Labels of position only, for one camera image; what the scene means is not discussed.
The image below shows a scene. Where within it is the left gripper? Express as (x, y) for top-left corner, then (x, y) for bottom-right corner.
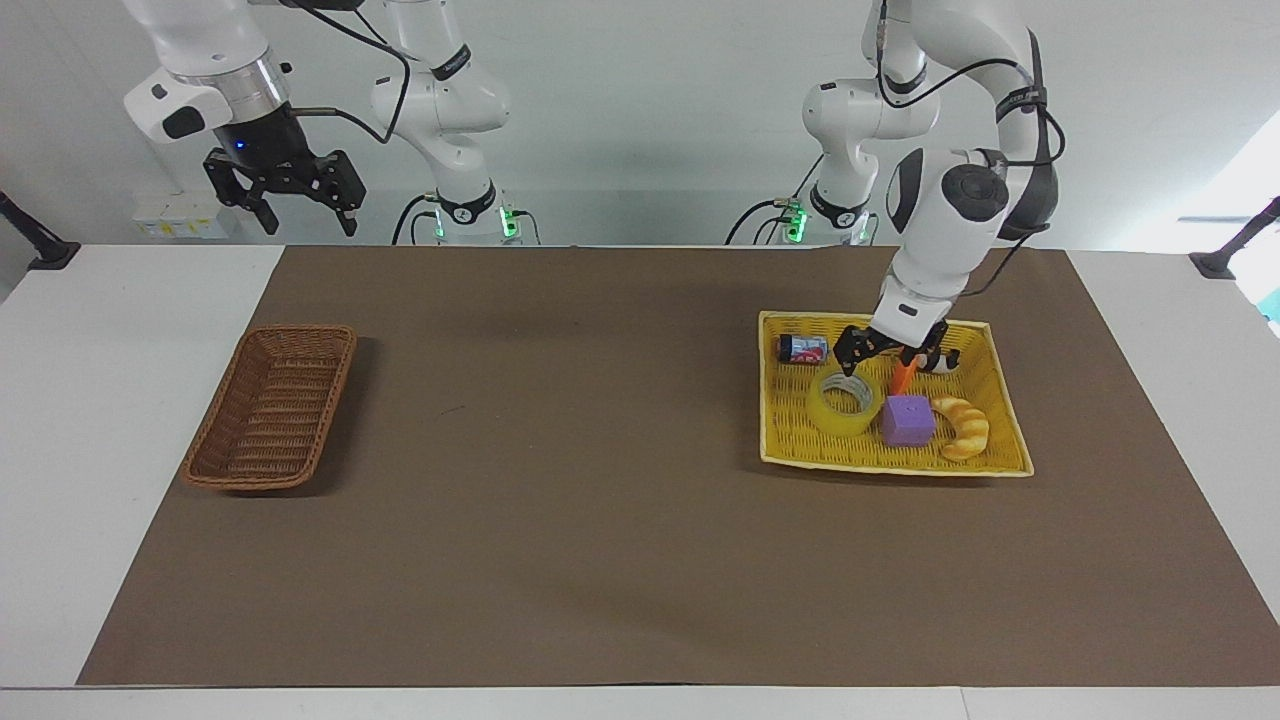
(834, 322), (963, 380)

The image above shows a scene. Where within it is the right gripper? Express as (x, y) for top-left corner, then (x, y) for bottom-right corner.
(203, 102), (367, 238)

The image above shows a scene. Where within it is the yellow tape roll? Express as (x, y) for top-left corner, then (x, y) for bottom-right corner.
(805, 371), (887, 438)

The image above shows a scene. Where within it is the yellow woven basket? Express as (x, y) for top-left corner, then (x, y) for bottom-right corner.
(757, 310), (1035, 479)

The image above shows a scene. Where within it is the brown wicker basket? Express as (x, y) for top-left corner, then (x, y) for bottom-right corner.
(181, 324), (359, 494)

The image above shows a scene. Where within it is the purple cube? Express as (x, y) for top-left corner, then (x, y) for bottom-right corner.
(881, 394), (939, 448)

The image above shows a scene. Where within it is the small drink can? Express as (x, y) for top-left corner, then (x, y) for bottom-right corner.
(776, 333), (832, 367)

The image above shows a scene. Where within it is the toy croissant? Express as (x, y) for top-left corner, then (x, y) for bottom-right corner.
(929, 395), (992, 463)

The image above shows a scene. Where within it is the white power strip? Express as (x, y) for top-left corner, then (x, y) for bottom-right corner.
(133, 193), (230, 241)

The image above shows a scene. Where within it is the black stand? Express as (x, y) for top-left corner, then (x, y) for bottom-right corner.
(0, 189), (82, 272)
(1188, 196), (1280, 280)

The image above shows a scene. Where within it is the black cable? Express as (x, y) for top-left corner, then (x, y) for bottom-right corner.
(391, 192), (442, 247)
(874, 0), (1068, 299)
(278, 0), (414, 147)
(726, 197), (803, 247)

